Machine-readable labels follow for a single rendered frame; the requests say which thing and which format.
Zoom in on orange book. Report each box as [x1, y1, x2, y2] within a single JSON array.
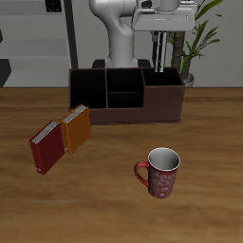
[[59, 103, 93, 156]]

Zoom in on dark brown desk caddy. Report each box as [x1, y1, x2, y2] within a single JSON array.
[[67, 66, 186, 125]]

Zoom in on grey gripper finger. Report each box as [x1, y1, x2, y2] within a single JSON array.
[[159, 30, 169, 73], [152, 30, 161, 73]]

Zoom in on flat black base plate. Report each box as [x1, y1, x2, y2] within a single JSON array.
[[92, 58, 153, 69]]

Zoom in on black items on shelf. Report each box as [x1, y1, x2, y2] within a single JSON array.
[[45, 0, 63, 13]]

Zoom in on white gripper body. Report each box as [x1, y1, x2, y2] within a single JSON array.
[[131, 0, 199, 32]]

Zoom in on red patterned mug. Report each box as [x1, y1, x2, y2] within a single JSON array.
[[134, 146, 182, 200]]

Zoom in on green pot plant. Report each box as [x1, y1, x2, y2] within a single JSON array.
[[169, 0, 226, 88]]

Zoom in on dark red book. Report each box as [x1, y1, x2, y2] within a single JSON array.
[[28, 120, 66, 177]]

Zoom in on grey shelf unit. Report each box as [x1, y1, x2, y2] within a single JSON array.
[[0, 0, 79, 88]]

